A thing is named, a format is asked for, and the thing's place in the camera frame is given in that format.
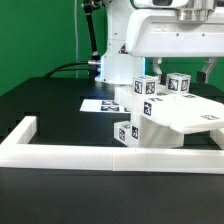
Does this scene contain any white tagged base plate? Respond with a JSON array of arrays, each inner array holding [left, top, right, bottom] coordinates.
[[80, 99, 130, 113]]

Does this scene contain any white U-shaped fence frame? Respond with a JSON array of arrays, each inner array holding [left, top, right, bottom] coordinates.
[[0, 116, 224, 174]]

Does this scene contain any white chair seat part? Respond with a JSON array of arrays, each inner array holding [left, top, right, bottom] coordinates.
[[130, 113, 184, 148]]

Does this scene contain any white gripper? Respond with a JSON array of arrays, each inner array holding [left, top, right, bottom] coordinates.
[[126, 8, 224, 85]]

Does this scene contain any white chair back part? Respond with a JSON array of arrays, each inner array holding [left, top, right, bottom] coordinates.
[[114, 86, 224, 134]]

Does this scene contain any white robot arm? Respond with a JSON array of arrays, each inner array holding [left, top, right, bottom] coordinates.
[[97, 0, 224, 84]]

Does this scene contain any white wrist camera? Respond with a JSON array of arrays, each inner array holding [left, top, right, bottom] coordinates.
[[134, 0, 189, 9]]

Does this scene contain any black cable on table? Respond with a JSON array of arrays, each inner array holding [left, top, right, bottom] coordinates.
[[43, 61, 90, 79]]

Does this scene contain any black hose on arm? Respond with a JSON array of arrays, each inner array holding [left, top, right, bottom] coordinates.
[[81, 0, 102, 68]]

